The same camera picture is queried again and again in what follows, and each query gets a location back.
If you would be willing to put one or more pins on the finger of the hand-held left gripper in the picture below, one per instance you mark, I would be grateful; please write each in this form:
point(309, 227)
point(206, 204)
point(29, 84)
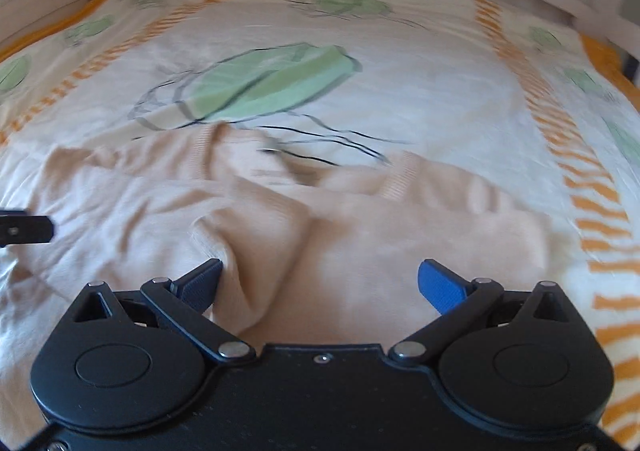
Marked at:
point(25, 230)

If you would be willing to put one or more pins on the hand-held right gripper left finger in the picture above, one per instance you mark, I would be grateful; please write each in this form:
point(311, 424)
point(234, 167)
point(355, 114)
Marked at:
point(201, 285)

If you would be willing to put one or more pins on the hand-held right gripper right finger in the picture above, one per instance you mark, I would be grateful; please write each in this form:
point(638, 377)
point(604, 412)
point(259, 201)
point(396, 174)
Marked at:
point(441, 287)

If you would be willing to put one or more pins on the beige knit sweater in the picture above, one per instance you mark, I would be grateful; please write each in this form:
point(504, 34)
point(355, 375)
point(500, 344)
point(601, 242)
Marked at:
point(350, 241)

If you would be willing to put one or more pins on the leaf printed white bedspread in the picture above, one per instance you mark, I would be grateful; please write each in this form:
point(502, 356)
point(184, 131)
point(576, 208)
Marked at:
point(400, 81)

